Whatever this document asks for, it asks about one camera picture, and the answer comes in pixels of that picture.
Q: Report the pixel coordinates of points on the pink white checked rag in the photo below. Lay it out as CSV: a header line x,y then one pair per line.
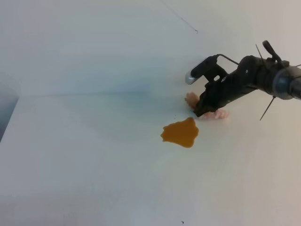
x,y
192,99

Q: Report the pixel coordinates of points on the brown coffee stain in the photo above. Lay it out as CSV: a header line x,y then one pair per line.
x,y
182,133

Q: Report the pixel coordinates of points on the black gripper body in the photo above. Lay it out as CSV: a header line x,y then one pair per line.
x,y
252,73

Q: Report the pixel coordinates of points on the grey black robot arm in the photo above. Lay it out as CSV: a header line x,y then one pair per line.
x,y
286,83

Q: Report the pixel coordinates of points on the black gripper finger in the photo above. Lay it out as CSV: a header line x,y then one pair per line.
x,y
203,106

